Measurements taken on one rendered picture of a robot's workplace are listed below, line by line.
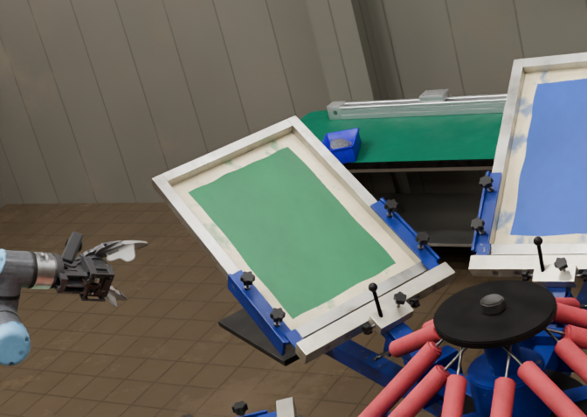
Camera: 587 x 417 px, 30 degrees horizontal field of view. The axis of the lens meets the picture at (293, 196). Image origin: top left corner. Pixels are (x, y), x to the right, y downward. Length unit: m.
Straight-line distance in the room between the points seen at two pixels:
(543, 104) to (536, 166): 0.25
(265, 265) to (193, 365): 2.34
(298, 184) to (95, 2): 4.28
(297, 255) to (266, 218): 0.18
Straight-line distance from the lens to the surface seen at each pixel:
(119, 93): 7.94
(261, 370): 5.52
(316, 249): 3.53
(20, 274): 2.25
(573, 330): 2.81
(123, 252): 2.33
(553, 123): 3.76
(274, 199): 3.65
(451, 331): 2.76
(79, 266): 2.32
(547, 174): 3.65
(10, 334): 2.12
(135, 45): 7.68
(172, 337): 6.11
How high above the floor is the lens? 2.68
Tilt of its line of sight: 21 degrees down
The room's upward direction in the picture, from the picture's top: 15 degrees counter-clockwise
